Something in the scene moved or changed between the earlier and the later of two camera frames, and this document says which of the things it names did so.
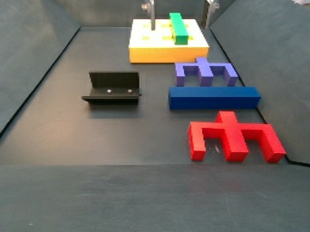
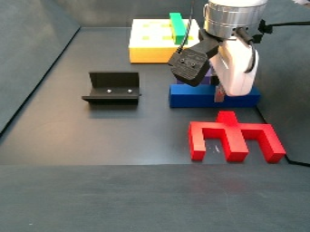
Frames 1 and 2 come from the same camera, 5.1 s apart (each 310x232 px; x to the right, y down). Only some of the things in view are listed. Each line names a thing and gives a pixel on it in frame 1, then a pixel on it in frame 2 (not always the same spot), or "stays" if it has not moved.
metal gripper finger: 212,6 → 231,61
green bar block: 179,28 stays
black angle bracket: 113,89 stays
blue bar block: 208,98 stays
